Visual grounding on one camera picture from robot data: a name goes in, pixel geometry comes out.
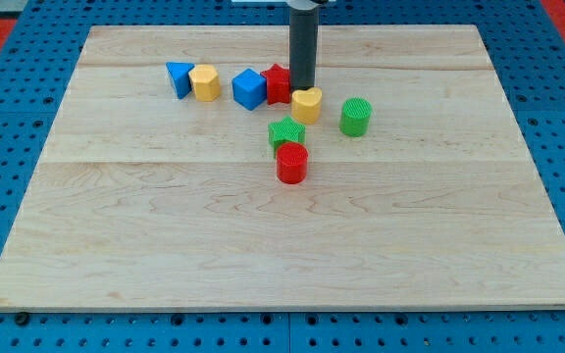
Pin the red star block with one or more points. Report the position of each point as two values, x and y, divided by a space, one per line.
277 84

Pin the green star block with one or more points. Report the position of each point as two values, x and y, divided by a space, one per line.
283 131

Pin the red cylinder block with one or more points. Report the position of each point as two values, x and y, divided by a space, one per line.
292 162

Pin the yellow heart block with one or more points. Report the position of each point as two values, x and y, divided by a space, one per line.
306 105

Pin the green cylinder block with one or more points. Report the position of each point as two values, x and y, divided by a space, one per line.
355 116

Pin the blue cube block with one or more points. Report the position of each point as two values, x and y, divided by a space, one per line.
249 89

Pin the light wooden board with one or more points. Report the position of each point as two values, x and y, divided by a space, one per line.
142 202

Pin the yellow hexagon block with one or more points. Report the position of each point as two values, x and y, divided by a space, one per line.
205 82

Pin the blue triangle block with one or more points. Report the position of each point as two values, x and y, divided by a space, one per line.
179 75

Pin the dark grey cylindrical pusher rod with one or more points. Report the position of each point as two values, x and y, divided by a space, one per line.
303 35

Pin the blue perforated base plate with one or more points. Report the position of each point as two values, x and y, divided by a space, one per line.
37 62

